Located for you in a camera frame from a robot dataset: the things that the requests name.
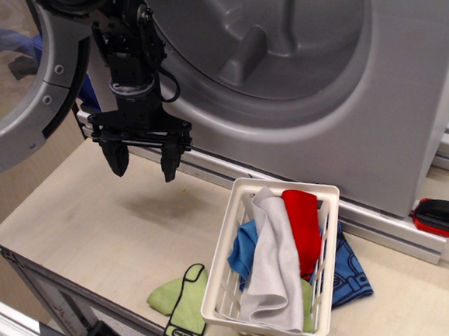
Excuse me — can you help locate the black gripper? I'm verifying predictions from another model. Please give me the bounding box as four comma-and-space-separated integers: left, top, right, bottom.
88, 92, 192, 182

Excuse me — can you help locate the white plastic laundry basket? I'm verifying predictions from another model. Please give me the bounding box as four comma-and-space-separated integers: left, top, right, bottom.
201, 178, 340, 336

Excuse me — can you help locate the red cloth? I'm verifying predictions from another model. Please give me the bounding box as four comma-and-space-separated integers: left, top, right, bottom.
281, 189, 322, 281

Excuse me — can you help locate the grey cloth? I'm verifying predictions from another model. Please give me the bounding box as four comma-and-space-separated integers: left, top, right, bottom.
240, 186, 304, 334

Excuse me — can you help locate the small green cloth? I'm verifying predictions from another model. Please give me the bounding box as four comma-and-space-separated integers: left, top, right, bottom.
300, 279, 314, 333

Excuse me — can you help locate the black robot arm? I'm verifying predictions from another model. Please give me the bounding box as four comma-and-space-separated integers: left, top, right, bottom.
36, 0, 192, 182

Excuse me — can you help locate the grey round machine door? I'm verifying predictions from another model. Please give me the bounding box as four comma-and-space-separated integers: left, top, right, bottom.
0, 0, 91, 173

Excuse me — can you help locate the grey toy washing machine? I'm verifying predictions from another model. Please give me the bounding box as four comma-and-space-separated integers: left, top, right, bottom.
145, 0, 449, 216

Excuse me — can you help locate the plain blue cloth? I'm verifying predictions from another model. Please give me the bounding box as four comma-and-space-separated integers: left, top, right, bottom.
228, 220, 258, 291

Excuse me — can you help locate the green cloth with outline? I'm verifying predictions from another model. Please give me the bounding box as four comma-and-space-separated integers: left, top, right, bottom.
147, 263, 209, 336

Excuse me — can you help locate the blue clamp behind door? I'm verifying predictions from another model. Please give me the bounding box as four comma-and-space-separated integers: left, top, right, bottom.
0, 29, 100, 110

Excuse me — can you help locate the blue patterned cloth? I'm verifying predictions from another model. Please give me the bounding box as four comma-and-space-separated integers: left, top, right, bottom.
332, 224, 374, 309

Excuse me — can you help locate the aluminium extrusion rail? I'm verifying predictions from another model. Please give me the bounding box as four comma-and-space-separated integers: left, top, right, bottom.
75, 81, 449, 293

